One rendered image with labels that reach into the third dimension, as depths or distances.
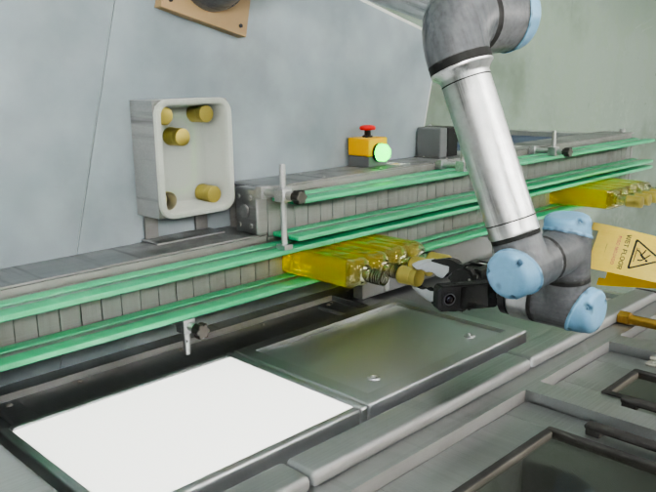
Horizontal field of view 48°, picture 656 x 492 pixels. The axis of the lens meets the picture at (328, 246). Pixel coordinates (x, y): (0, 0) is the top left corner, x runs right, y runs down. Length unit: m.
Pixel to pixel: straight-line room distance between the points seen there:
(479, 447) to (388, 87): 1.09
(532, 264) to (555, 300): 0.16
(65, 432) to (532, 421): 0.71
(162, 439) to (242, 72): 0.84
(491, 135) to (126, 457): 0.68
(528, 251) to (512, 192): 0.09
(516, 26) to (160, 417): 0.81
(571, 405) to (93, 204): 0.92
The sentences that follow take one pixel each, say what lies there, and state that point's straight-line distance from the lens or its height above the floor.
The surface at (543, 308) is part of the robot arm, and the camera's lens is 1.27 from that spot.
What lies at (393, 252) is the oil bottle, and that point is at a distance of 1.51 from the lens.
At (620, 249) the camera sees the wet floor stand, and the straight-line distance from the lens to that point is 4.78.
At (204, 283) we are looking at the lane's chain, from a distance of 1.45.
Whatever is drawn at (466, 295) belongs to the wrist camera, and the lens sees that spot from 1.30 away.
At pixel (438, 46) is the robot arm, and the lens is 1.12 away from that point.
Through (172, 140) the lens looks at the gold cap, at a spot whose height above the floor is 0.80.
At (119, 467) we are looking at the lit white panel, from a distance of 1.05.
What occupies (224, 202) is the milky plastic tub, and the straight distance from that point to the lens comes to 1.51.
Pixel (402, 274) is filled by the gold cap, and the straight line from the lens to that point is 1.42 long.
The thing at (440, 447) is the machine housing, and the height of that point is 1.43.
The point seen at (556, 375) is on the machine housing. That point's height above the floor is 1.43.
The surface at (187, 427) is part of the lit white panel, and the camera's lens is 1.13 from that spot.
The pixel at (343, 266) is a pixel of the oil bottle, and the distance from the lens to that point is 1.44.
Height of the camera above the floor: 2.03
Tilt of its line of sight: 44 degrees down
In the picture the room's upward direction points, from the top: 102 degrees clockwise
